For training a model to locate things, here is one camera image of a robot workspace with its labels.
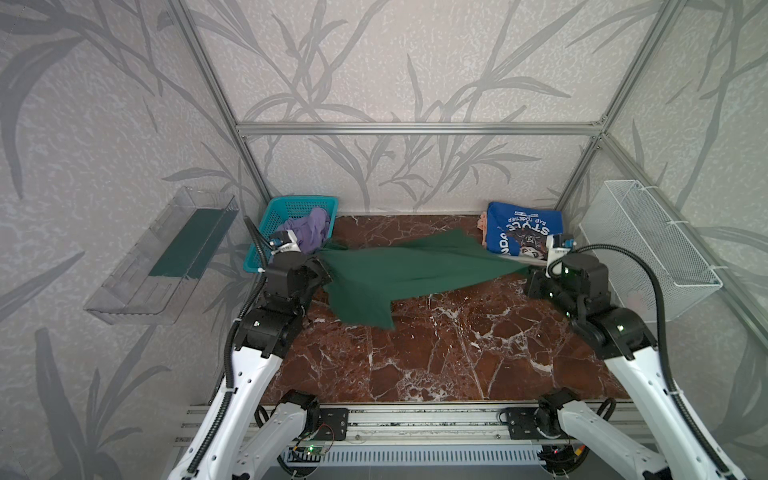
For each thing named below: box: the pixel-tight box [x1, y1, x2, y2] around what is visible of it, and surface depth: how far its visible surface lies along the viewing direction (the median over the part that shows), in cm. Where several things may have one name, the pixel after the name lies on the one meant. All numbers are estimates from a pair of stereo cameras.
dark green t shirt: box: [315, 229, 531, 330], surface depth 74 cm
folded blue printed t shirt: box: [486, 202, 564, 260], surface depth 110 cm
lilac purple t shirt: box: [276, 207, 330, 255], surface depth 114 cm
